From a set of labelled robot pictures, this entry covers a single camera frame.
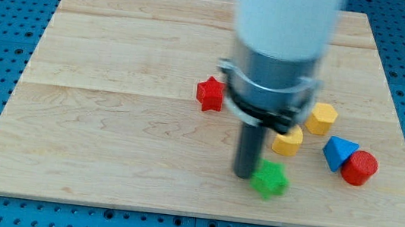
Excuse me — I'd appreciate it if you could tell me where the yellow hexagon block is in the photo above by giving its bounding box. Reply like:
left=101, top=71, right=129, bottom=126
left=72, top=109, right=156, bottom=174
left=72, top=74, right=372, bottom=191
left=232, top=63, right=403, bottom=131
left=305, top=102, right=339, bottom=136

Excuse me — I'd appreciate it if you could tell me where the light wooden board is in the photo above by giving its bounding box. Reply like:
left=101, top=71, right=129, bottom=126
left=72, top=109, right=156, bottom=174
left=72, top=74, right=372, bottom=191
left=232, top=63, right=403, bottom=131
left=0, top=0, right=405, bottom=227

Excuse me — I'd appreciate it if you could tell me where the red cylinder block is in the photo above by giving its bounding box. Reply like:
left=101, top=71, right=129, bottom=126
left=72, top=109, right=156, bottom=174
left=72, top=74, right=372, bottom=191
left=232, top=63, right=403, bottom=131
left=340, top=150, right=378, bottom=186

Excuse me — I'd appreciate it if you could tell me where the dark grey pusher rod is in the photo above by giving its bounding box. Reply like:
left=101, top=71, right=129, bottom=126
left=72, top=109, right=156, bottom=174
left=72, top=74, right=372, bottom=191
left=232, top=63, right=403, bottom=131
left=233, top=123, right=267, bottom=179

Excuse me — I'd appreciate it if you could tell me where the green star block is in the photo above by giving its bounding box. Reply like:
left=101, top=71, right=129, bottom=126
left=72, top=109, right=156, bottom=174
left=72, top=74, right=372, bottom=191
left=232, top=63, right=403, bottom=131
left=249, top=159, right=290, bottom=200

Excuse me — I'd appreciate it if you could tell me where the red star block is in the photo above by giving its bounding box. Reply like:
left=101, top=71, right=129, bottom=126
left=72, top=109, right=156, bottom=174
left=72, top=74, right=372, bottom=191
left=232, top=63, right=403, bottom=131
left=196, top=77, right=225, bottom=112

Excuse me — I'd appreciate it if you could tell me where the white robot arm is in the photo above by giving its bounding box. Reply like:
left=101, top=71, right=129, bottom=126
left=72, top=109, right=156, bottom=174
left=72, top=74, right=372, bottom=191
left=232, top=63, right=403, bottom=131
left=219, top=0, right=346, bottom=179

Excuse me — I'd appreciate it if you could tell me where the blue triangle block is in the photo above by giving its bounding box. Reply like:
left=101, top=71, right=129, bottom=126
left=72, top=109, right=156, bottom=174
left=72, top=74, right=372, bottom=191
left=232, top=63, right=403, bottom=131
left=322, top=136, right=359, bottom=172

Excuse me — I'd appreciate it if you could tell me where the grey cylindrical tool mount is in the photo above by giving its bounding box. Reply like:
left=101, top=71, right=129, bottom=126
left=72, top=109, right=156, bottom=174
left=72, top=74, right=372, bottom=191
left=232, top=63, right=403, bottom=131
left=219, top=37, right=322, bottom=134

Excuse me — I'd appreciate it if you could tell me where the yellow half-round block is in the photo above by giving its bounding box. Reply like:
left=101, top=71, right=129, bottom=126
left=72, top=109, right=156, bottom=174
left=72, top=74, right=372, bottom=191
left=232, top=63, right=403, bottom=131
left=271, top=125, right=304, bottom=156

